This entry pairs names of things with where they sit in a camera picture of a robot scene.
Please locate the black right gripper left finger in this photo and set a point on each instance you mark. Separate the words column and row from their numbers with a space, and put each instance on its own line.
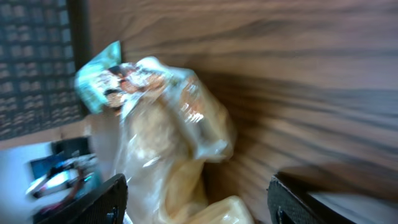
column 105, row 204

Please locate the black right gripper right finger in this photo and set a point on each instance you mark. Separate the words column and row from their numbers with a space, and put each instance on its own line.
column 288, row 201

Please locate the beige snack bag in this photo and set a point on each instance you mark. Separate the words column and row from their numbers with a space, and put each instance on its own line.
column 170, row 127

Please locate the teal wrapper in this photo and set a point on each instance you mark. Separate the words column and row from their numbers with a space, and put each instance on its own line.
column 88, row 81

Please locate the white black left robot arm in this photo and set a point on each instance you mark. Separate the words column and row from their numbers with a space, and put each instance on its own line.
column 27, row 193

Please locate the grey plastic mesh basket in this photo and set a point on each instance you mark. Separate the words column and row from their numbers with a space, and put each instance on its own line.
column 43, row 44

